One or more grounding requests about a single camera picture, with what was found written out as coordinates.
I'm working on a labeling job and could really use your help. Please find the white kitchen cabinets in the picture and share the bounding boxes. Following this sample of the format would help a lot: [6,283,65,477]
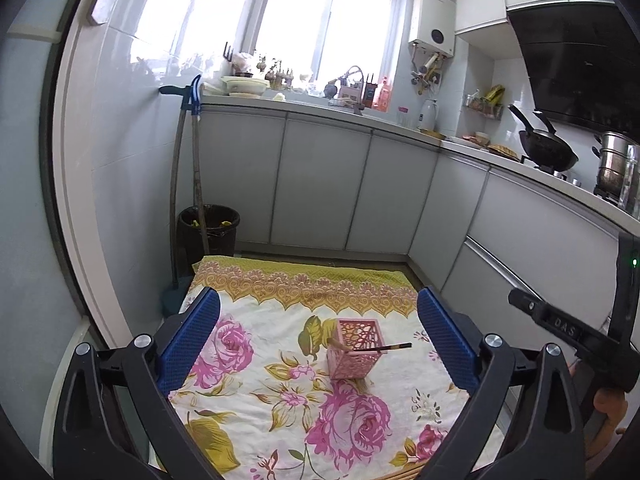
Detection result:
[200,99,639,346]

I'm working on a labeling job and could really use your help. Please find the person's hand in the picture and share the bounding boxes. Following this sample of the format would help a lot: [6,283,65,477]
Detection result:
[586,388,628,460]

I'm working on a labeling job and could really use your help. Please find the steel stock pot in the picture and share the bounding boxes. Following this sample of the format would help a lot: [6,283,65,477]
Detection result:
[592,131,639,202]

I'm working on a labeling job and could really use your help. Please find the pink perforated utensil holder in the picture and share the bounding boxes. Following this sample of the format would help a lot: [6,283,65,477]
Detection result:
[326,318,386,380]

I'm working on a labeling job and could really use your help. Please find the black wok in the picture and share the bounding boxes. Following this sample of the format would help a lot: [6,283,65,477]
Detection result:
[508,104,579,174]

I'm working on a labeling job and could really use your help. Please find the floral tablecloth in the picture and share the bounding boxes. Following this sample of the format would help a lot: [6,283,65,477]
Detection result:
[169,256,468,479]

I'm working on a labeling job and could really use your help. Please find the black trash bin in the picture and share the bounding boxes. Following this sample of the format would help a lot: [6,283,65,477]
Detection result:
[177,204,241,274]

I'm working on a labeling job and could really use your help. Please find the black range hood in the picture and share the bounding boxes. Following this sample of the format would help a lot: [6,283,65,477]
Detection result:
[508,1,639,138]

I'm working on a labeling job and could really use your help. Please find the white electric kettle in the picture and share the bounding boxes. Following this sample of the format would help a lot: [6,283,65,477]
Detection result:
[418,99,438,131]

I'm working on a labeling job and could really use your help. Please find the mop with blue clip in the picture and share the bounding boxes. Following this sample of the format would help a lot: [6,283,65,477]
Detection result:
[158,74,212,291]

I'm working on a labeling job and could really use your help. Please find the white water heater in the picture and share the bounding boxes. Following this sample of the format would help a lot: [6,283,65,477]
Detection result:
[408,0,456,58]

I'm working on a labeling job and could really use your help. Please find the white bowl on counter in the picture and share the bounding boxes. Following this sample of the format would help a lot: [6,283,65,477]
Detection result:
[221,76,270,99]

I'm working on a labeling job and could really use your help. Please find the window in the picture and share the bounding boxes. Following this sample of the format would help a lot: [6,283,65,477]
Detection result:
[242,0,407,86]

